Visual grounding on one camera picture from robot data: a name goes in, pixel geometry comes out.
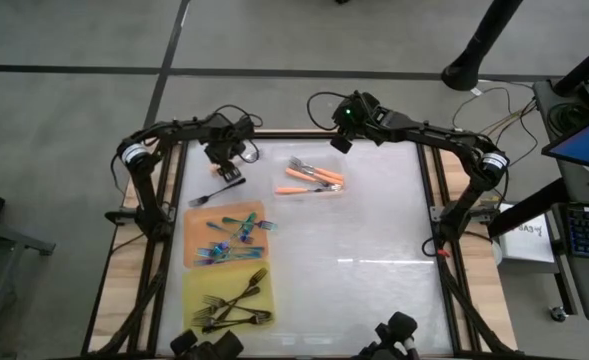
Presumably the black metal table frame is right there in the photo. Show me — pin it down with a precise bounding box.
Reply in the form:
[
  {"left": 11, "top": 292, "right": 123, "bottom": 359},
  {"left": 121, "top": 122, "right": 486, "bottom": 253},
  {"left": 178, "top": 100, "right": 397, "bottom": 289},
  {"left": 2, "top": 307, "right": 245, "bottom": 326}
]
[{"left": 81, "top": 128, "right": 515, "bottom": 359}]

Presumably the orange mat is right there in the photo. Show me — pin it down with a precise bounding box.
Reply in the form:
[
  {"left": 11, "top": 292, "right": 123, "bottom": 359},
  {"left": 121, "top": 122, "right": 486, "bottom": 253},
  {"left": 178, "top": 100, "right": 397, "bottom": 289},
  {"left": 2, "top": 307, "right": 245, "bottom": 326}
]
[{"left": 182, "top": 200, "right": 271, "bottom": 270}]

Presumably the white glossy table cover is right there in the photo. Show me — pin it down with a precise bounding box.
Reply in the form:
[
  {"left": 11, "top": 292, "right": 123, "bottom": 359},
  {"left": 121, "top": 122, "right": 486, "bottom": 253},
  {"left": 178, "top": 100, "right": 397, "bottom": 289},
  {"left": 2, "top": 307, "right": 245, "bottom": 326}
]
[{"left": 156, "top": 137, "right": 455, "bottom": 357}]

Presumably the clear plastic bin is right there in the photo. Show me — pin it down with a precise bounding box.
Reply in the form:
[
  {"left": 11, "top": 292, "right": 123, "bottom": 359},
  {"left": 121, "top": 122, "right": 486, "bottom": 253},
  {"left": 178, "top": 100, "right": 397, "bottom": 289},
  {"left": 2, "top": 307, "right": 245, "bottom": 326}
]
[{"left": 271, "top": 153, "right": 348, "bottom": 200}]

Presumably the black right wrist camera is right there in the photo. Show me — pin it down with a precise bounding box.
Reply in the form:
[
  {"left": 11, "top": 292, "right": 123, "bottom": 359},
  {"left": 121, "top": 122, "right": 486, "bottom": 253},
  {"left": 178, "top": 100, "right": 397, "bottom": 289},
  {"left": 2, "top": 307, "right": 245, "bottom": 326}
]
[{"left": 329, "top": 133, "right": 354, "bottom": 155}]

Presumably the white labelled box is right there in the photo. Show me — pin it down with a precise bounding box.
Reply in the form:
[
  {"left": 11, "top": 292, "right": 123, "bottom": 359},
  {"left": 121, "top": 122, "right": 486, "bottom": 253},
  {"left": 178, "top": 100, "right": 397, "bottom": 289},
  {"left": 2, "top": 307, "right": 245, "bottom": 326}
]
[{"left": 493, "top": 202, "right": 559, "bottom": 265}]

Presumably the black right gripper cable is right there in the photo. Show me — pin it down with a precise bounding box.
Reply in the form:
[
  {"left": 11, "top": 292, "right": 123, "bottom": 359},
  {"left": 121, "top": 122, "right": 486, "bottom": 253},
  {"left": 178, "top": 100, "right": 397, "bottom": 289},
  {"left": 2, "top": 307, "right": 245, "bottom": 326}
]
[{"left": 306, "top": 90, "right": 350, "bottom": 132}]

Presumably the floor cable bundle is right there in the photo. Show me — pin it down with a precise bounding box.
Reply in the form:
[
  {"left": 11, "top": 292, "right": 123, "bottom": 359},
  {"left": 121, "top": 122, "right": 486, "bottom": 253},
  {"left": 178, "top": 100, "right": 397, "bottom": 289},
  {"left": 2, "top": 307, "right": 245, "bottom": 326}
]
[{"left": 451, "top": 84, "right": 543, "bottom": 174}]

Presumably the coiled black cable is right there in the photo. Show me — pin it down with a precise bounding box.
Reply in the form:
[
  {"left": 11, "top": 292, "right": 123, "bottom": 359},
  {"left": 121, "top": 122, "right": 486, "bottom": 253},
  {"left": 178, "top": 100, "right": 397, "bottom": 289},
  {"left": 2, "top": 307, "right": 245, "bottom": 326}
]
[{"left": 547, "top": 101, "right": 584, "bottom": 135}]

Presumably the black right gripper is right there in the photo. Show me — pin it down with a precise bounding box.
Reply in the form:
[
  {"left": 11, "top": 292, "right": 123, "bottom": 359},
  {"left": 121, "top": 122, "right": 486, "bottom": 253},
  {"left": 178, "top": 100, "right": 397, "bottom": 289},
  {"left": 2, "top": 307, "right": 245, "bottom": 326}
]
[{"left": 331, "top": 89, "right": 390, "bottom": 141}]

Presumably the iridescent teal fork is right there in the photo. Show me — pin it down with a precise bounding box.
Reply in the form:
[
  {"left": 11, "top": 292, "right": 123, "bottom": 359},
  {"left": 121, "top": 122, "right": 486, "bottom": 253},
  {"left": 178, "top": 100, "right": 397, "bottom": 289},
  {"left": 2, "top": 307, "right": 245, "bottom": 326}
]
[
  {"left": 223, "top": 222, "right": 256, "bottom": 251},
  {"left": 221, "top": 215, "right": 279, "bottom": 233},
  {"left": 192, "top": 249, "right": 265, "bottom": 267},
  {"left": 211, "top": 210, "right": 259, "bottom": 254},
  {"left": 205, "top": 221, "right": 256, "bottom": 246},
  {"left": 193, "top": 244, "right": 266, "bottom": 259}
]

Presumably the black cart leg bar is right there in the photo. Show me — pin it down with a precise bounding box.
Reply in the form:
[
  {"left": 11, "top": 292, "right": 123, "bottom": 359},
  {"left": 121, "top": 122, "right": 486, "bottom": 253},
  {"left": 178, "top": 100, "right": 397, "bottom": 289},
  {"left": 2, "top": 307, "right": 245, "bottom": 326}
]
[{"left": 487, "top": 177, "right": 570, "bottom": 239}]

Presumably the grey metal bench frame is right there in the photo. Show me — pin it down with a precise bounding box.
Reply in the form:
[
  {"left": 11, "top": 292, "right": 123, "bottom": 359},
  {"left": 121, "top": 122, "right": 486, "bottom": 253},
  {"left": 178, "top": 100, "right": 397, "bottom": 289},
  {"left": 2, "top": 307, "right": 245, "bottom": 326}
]
[{"left": 0, "top": 214, "right": 58, "bottom": 346}]

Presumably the black stand post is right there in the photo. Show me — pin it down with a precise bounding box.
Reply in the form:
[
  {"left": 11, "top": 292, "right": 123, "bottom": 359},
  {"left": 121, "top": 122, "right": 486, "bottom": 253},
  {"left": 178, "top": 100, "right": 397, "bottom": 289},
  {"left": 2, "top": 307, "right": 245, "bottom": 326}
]
[{"left": 440, "top": 0, "right": 525, "bottom": 93}]

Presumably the yellow mat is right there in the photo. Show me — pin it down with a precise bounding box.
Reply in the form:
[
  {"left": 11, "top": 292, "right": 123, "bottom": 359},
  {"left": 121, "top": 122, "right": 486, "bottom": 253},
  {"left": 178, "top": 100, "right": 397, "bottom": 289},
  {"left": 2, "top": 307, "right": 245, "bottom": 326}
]
[{"left": 182, "top": 259, "right": 276, "bottom": 335}]

